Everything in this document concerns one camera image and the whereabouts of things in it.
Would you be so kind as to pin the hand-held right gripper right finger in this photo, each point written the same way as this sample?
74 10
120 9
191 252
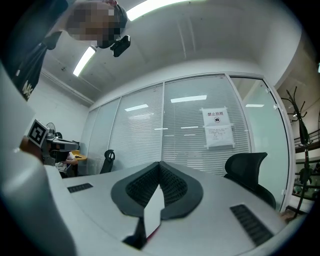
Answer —
192 193

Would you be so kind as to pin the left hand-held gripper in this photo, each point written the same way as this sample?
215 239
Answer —
37 132

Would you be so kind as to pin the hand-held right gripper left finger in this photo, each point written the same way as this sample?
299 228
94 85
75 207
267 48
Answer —
120 193

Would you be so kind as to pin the white wet wipes pack lid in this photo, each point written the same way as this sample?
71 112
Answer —
152 212

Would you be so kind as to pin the person's left forearm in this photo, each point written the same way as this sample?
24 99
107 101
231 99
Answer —
26 146

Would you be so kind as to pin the grey standing fan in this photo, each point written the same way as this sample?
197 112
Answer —
50 127

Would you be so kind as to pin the small black office chair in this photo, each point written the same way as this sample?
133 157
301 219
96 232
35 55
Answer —
108 161

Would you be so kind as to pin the orange round table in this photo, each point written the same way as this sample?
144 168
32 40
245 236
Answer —
80 157

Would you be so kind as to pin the large black mesh office chair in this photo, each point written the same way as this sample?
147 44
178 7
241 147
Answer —
246 167

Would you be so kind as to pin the glass partition with blinds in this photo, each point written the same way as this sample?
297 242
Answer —
140 135

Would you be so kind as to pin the white paper notice small print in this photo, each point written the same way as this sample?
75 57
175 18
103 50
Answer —
219 136

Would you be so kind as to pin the white paper notice red print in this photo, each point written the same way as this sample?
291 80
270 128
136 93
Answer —
216 116

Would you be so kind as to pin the long ceiling light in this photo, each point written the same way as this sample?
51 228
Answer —
83 61
155 8

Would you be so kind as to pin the person's black shirt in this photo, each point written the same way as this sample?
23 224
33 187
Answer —
27 37

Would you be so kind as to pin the person's head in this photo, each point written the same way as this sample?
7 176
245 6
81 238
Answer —
92 22

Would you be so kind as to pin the black coat rack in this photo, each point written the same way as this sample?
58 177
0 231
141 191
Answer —
303 132

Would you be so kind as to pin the dark metal railing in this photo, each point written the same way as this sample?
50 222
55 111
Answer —
308 142

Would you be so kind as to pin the black head-mounted camera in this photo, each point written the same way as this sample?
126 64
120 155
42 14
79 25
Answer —
121 46

